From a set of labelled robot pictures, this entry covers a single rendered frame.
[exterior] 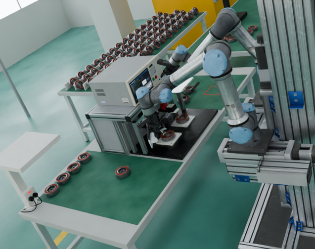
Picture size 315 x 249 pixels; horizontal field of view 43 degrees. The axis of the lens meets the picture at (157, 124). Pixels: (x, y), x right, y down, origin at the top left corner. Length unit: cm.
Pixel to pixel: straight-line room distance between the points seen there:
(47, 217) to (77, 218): 25
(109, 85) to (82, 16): 780
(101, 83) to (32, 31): 739
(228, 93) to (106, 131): 135
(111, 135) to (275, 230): 138
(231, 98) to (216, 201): 169
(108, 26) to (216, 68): 519
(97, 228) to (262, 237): 113
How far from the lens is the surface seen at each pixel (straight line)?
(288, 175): 223
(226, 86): 201
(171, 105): 322
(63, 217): 283
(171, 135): 304
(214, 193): 366
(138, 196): 269
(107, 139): 318
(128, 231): 248
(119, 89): 296
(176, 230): 345
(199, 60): 213
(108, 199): 277
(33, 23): 1038
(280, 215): 307
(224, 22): 258
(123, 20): 702
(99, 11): 701
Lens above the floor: 239
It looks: 29 degrees down
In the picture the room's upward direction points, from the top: 19 degrees counter-clockwise
